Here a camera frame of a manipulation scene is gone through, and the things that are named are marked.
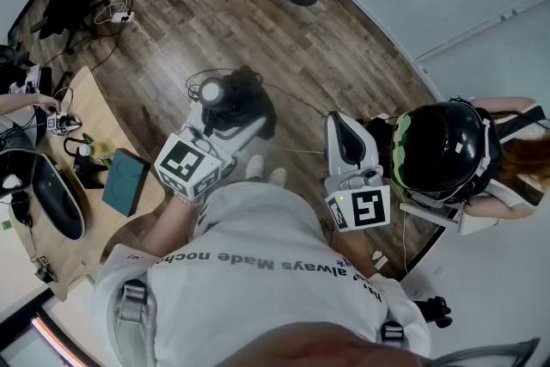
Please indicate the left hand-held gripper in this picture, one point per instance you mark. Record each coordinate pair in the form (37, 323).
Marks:
(178, 161)

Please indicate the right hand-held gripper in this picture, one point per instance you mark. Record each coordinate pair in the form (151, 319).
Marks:
(365, 206)

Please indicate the person's right forearm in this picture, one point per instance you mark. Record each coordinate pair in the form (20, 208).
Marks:
(350, 247)

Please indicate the person's left forearm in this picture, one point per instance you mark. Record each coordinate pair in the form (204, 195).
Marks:
(172, 223)

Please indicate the person's left white shoe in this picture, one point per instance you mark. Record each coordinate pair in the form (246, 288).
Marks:
(255, 165)

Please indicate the person's white shoe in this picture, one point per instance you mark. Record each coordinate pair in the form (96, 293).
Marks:
(277, 176)
(255, 165)

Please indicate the person's right white shoe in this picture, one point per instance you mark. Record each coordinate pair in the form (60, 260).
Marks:
(277, 176)

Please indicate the black glossy helmet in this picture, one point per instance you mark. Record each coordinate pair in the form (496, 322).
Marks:
(442, 150)

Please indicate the teal box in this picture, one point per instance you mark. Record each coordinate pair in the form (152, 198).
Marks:
(124, 182)

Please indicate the yellow green bottle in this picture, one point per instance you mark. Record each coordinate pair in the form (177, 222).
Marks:
(98, 149)

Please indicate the black clamp stand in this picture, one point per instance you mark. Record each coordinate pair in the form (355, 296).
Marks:
(88, 174)

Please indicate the white power strip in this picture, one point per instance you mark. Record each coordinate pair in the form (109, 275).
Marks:
(122, 17)

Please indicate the white printed T-shirt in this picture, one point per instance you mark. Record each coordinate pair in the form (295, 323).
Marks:
(258, 292)

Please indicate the black caster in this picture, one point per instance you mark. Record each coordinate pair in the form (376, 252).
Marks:
(434, 309)

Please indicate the person's chin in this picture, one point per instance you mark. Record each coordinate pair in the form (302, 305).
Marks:
(322, 350)

